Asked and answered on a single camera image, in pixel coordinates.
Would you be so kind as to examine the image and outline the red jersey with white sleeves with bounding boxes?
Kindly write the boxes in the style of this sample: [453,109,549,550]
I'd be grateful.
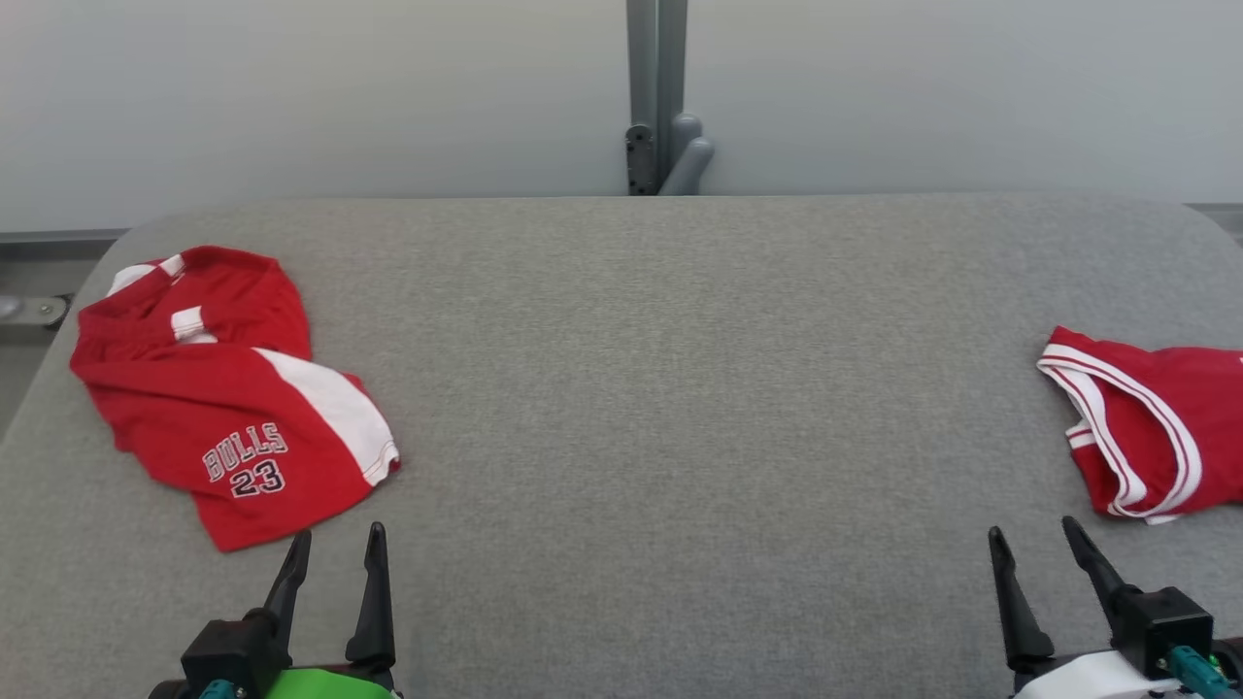
[1036,326,1243,525]

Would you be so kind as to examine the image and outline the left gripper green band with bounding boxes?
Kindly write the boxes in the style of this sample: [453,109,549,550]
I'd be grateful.
[248,521,401,699]

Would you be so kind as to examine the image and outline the grey fabric sofa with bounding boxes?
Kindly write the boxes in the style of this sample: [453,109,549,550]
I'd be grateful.
[0,192,1243,699]

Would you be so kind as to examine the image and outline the silver metal floor bracket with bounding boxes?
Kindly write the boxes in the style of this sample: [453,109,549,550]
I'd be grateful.
[0,294,71,329]

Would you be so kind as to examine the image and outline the grey rounded pipe fitting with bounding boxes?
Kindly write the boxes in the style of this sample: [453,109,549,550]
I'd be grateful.
[658,114,716,196]

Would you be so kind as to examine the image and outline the red Bulls 23 shorts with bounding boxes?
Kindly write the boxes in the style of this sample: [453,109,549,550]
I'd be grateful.
[70,246,401,552]

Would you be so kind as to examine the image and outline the teal right camera connector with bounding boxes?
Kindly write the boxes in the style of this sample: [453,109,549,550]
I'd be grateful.
[1168,646,1230,699]

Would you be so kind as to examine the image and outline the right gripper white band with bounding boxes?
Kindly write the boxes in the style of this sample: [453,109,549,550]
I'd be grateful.
[988,516,1181,699]

